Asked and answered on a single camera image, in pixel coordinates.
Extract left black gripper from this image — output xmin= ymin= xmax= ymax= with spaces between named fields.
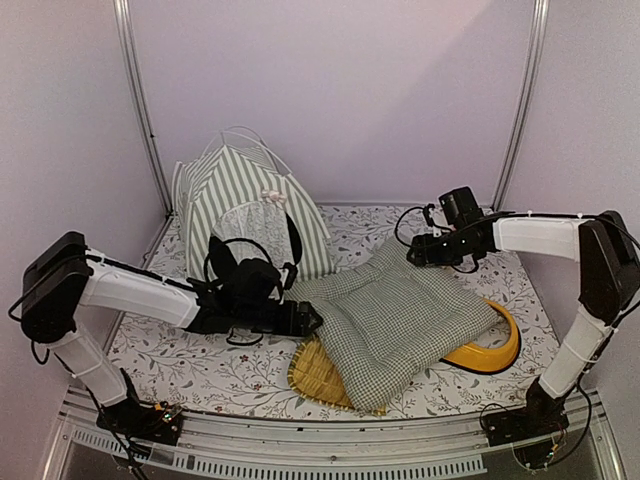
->
xmin=234 ymin=299 xmax=322 ymax=336

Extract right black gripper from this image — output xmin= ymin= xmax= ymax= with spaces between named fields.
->
xmin=402 ymin=226 xmax=477 ymax=267

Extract striped green white pet tent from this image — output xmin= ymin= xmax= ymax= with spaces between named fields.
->
xmin=172 ymin=126 xmax=336 ymax=281

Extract checkered grey cushion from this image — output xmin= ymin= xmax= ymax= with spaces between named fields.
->
xmin=286 ymin=238 xmax=499 ymax=412

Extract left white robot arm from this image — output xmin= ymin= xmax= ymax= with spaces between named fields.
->
xmin=8 ymin=231 xmax=323 ymax=434

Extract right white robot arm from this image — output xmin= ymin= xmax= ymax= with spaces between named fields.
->
xmin=407 ymin=210 xmax=639 ymax=436

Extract woven bamboo tray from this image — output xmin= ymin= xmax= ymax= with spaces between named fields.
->
xmin=287 ymin=335 xmax=387 ymax=417

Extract yellow double bowl holder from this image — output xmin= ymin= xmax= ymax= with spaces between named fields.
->
xmin=440 ymin=299 xmax=522 ymax=375

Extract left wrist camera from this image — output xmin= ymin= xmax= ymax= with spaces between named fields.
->
xmin=282 ymin=262 xmax=298 ymax=290

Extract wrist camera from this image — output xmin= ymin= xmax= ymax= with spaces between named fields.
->
xmin=282 ymin=262 xmax=298 ymax=290
xmin=422 ymin=186 xmax=484 ymax=232

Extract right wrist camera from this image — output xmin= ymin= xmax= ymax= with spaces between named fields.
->
xmin=422 ymin=186 xmax=484 ymax=232

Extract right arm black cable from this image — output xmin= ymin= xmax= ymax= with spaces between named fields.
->
xmin=394 ymin=203 xmax=436 ymax=246

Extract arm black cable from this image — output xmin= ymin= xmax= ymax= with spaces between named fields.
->
xmin=202 ymin=237 xmax=274 ymax=281
xmin=394 ymin=203 xmax=436 ymax=246

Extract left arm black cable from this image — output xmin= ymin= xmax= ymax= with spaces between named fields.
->
xmin=202 ymin=237 xmax=274 ymax=281

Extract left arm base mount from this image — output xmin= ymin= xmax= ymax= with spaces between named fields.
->
xmin=96 ymin=369 xmax=183 ymax=446

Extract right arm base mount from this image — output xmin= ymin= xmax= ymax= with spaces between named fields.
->
xmin=479 ymin=379 xmax=569 ymax=470

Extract front aluminium rail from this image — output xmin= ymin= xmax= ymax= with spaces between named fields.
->
xmin=43 ymin=387 xmax=628 ymax=479

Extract right aluminium frame post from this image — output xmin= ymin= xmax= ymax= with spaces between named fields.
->
xmin=491 ymin=0 xmax=550 ymax=210

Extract aluminium frame post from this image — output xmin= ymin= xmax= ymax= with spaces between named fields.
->
xmin=491 ymin=0 xmax=550 ymax=210
xmin=113 ymin=0 xmax=172 ymax=216

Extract left aluminium frame post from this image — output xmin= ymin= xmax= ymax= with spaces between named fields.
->
xmin=113 ymin=0 xmax=172 ymax=216

